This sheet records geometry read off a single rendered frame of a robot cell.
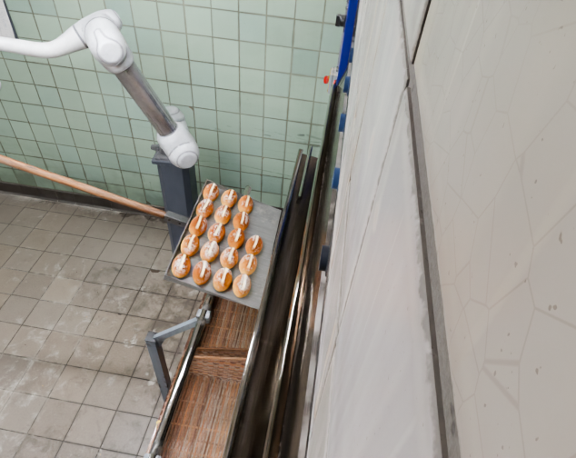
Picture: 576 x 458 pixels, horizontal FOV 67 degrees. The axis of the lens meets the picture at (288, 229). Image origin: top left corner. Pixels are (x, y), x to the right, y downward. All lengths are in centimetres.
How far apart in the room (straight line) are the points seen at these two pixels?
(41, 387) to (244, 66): 218
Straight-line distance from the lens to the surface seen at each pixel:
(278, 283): 134
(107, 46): 194
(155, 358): 191
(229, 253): 166
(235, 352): 195
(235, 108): 287
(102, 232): 365
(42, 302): 333
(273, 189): 317
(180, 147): 221
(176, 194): 265
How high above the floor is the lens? 245
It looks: 44 degrees down
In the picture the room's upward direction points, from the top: 5 degrees clockwise
